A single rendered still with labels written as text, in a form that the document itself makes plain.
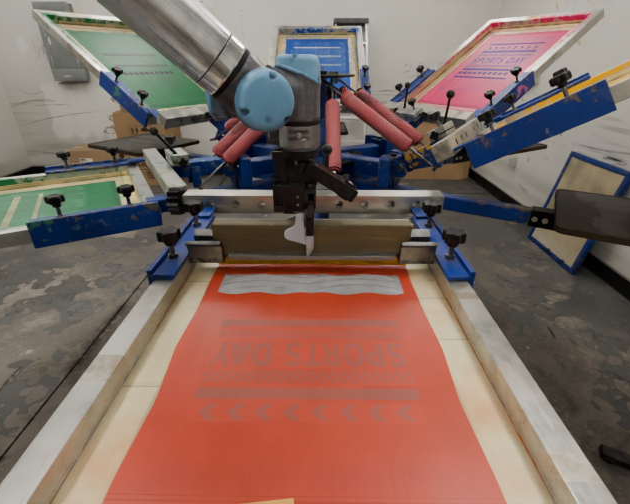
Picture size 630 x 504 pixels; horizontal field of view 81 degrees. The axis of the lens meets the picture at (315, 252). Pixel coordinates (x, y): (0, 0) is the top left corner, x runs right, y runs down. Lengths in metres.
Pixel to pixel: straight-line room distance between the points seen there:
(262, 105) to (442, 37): 4.59
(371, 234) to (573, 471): 0.48
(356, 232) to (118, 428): 0.51
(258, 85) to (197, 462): 0.44
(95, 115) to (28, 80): 0.80
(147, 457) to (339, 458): 0.22
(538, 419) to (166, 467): 0.42
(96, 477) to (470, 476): 0.40
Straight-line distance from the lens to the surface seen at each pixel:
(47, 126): 5.97
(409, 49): 4.94
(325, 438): 0.49
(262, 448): 0.48
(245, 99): 0.49
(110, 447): 0.54
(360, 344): 0.60
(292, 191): 0.70
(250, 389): 0.54
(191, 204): 0.89
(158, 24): 0.50
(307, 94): 0.66
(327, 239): 0.75
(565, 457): 0.50
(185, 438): 0.51
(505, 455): 0.52
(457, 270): 0.74
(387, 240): 0.77
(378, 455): 0.48
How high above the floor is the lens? 1.35
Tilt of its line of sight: 27 degrees down
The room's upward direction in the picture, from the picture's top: straight up
